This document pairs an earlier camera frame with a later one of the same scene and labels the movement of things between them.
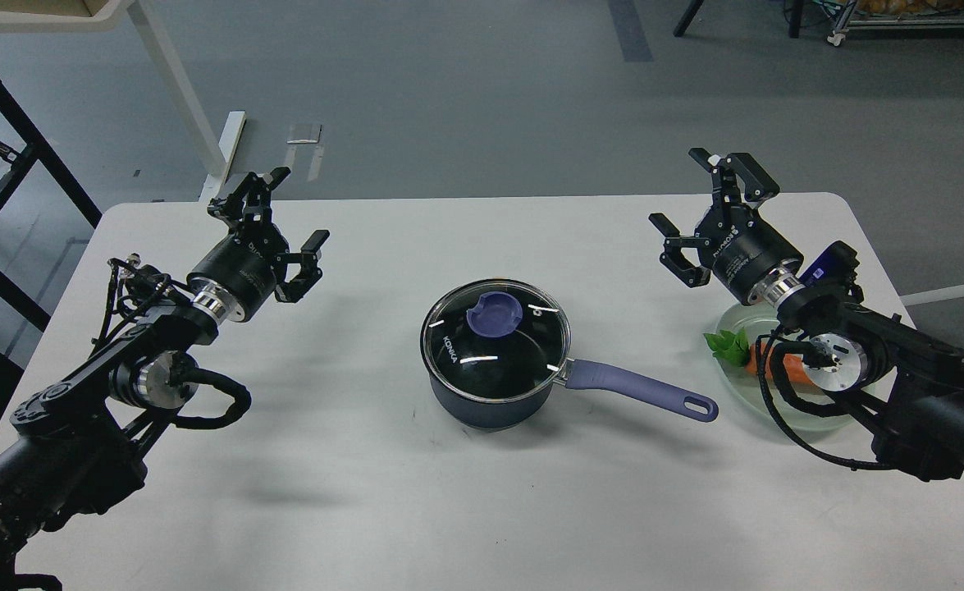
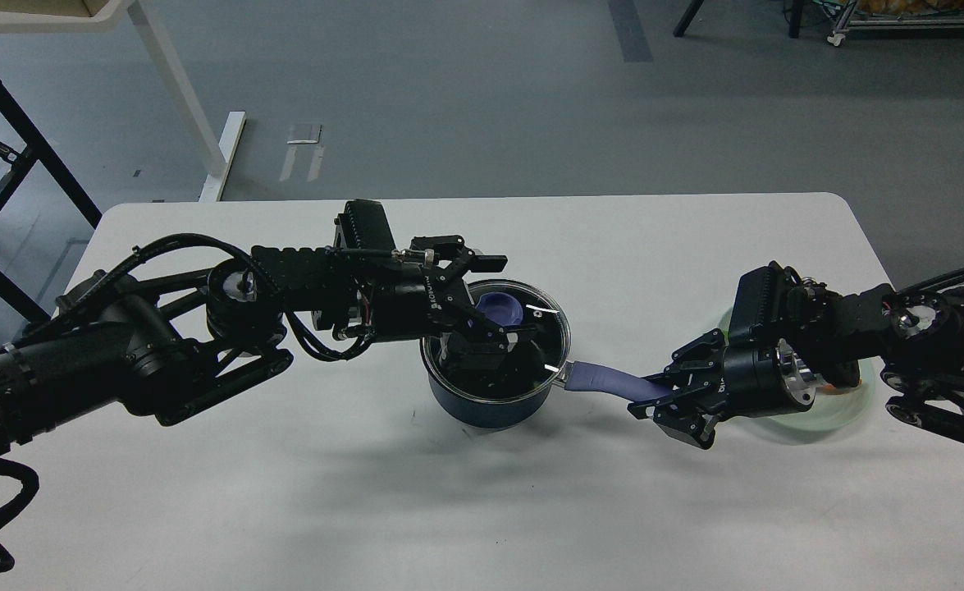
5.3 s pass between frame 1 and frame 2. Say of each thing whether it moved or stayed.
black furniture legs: stayed
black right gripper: moved
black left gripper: moved
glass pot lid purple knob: stayed
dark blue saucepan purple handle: stayed
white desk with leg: stayed
